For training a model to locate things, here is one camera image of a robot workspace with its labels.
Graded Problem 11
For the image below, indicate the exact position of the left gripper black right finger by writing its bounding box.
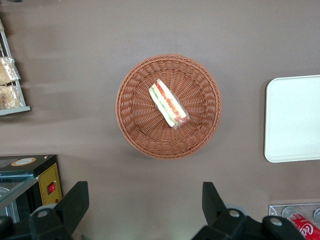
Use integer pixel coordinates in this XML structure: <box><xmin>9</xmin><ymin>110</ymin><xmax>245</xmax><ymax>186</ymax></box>
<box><xmin>191</xmin><ymin>181</ymin><xmax>306</xmax><ymax>240</ymax></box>

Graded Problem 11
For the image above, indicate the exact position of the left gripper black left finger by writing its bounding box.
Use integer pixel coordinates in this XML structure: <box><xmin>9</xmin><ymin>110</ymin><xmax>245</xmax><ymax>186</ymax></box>
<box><xmin>0</xmin><ymin>181</ymin><xmax>90</xmax><ymax>240</ymax></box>

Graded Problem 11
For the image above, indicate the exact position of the triangle sandwich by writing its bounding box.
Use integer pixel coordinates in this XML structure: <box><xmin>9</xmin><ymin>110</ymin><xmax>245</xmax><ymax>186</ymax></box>
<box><xmin>148</xmin><ymin>78</ymin><xmax>190</xmax><ymax>130</ymax></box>

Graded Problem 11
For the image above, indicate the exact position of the brown round wicker basket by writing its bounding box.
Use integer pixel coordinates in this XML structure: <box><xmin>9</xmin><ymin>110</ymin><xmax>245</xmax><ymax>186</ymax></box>
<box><xmin>115</xmin><ymin>53</ymin><xmax>223</xmax><ymax>160</ymax></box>

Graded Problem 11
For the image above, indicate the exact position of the tray of packaged pastries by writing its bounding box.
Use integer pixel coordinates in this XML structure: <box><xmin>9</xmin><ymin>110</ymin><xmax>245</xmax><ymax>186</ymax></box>
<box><xmin>0</xmin><ymin>14</ymin><xmax>31</xmax><ymax>117</ymax></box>

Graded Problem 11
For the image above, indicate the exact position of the beige plastic tray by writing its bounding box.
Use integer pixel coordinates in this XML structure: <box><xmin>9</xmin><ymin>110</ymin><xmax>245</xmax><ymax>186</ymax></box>
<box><xmin>264</xmin><ymin>74</ymin><xmax>320</xmax><ymax>164</ymax></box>

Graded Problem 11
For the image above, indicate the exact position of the black yellow food warmer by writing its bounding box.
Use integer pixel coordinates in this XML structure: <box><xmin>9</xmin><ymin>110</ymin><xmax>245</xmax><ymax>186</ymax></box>
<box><xmin>0</xmin><ymin>154</ymin><xmax>63</xmax><ymax>225</ymax></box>

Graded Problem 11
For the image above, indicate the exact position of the clear acrylic bottle rack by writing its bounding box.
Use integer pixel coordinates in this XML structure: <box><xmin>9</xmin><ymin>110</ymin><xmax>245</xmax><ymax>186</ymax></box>
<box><xmin>268</xmin><ymin>202</ymin><xmax>320</xmax><ymax>240</ymax></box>

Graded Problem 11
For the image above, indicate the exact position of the red cola bottle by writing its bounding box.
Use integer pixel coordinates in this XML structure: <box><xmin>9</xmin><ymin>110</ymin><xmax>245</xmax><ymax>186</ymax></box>
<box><xmin>284</xmin><ymin>212</ymin><xmax>320</xmax><ymax>240</ymax></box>

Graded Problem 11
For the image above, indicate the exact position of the clear bag of crackers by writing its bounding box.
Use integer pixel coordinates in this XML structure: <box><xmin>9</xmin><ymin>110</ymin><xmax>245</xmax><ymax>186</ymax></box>
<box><xmin>0</xmin><ymin>84</ymin><xmax>23</xmax><ymax>110</ymax></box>
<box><xmin>0</xmin><ymin>56</ymin><xmax>21</xmax><ymax>86</ymax></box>

